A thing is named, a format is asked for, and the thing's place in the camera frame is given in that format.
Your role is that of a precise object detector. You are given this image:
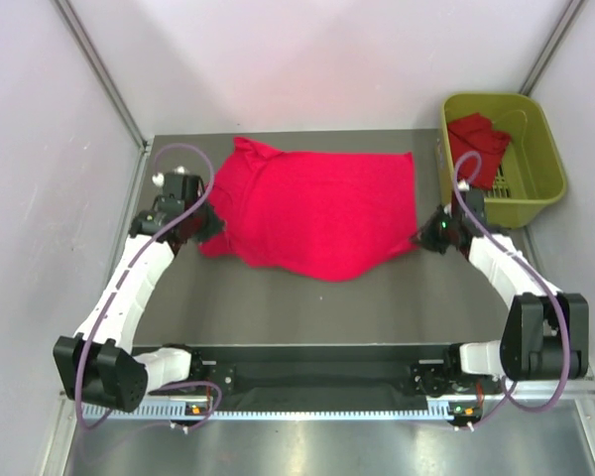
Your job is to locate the bright pink t shirt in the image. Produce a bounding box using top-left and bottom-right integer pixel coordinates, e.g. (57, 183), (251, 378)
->
(199, 137), (417, 282)

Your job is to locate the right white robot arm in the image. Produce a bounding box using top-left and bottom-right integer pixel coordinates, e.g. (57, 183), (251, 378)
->
(412, 188), (589, 393)

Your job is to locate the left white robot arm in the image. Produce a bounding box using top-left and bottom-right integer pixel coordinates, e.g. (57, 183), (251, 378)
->
(53, 168), (224, 413)

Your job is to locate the olive green plastic basket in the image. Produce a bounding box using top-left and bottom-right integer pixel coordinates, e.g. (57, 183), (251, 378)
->
(436, 92), (566, 228)

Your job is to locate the dark red t shirt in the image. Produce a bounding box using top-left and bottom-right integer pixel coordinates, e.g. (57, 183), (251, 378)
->
(447, 113), (511, 190)

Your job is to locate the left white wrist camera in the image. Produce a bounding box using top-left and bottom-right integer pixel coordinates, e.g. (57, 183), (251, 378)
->
(152, 166), (189, 188)

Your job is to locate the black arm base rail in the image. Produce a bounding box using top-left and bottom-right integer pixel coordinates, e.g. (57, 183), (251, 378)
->
(190, 344), (477, 413)

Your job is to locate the left aluminium frame post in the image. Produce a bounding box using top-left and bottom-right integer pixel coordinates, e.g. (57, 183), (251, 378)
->
(51, 0), (148, 151)

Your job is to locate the aluminium frame post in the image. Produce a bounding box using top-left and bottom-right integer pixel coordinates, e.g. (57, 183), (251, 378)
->
(51, 0), (148, 151)
(519, 0), (588, 96)

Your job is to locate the slotted grey cable duct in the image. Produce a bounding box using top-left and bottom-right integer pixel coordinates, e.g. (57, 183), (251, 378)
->
(108, 398), (482, 422)

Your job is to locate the right aluminium frame post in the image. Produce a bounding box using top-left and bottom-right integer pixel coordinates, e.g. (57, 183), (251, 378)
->
(519, 0), (588, 96)

